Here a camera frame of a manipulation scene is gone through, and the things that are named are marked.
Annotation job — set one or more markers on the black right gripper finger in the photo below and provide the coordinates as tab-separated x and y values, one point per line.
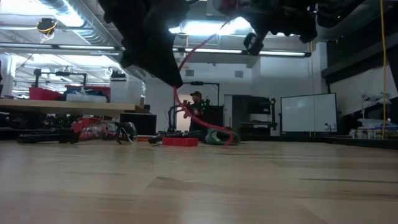
246	11

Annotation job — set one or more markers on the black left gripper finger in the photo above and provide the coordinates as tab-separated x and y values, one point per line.
132	54
164	62

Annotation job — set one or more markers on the white plastic container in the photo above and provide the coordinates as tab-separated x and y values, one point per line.
126	91

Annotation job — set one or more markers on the long ceiling light bar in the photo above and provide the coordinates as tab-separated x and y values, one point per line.
87	47
280	53

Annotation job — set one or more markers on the person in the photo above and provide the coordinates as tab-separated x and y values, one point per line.
197	105

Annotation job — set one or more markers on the black box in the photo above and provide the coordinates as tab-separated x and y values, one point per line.
138	124

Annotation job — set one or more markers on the blue and black screwdriver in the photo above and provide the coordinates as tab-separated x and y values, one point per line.
183	134

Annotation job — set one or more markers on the red terminal block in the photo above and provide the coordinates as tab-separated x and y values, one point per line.
180	142

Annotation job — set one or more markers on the wooden background table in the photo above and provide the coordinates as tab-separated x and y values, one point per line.
62	107

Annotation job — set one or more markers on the grey and black work glove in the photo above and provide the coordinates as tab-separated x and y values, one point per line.
217	138

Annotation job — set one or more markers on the black equipment rack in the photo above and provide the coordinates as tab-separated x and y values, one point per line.
255	109

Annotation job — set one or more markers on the red storage crate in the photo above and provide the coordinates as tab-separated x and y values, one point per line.
43	94

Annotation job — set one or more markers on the whiteboard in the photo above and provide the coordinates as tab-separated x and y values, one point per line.
308	113

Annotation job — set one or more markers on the grey duct tape roll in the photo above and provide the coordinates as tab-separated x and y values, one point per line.
127	130

